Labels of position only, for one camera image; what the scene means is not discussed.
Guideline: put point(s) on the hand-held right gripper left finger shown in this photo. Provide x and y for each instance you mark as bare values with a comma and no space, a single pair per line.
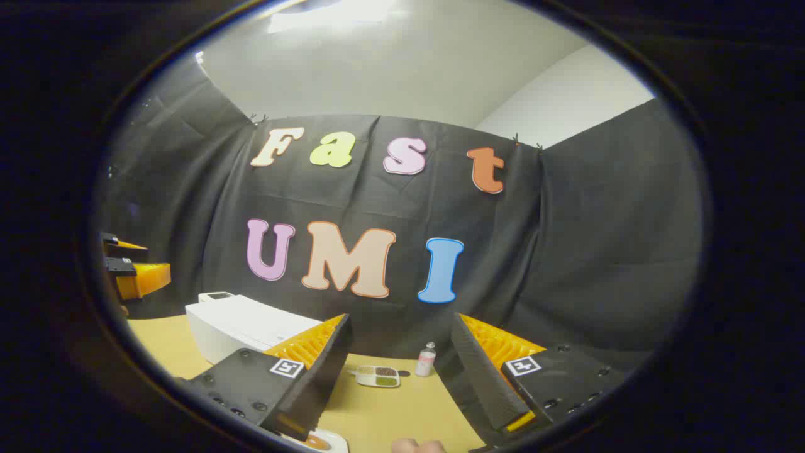
321,390

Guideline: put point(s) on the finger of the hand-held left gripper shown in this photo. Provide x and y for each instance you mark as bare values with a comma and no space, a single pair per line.
119,267
110,240

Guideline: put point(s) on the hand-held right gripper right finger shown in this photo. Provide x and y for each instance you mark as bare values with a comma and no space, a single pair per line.
481,384

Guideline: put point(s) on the white microwave oven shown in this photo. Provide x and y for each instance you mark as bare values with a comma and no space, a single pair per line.
239,321

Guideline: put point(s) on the white plate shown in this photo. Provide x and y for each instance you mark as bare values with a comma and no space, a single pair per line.
336,440

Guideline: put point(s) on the white divided dish with beans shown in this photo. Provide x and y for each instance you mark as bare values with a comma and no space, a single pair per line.
377,376

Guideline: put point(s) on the small clear bottle pink label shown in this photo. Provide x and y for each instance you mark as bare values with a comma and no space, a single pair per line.
426,362

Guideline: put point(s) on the black backdrop cloth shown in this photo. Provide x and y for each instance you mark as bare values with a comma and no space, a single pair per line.
566,251

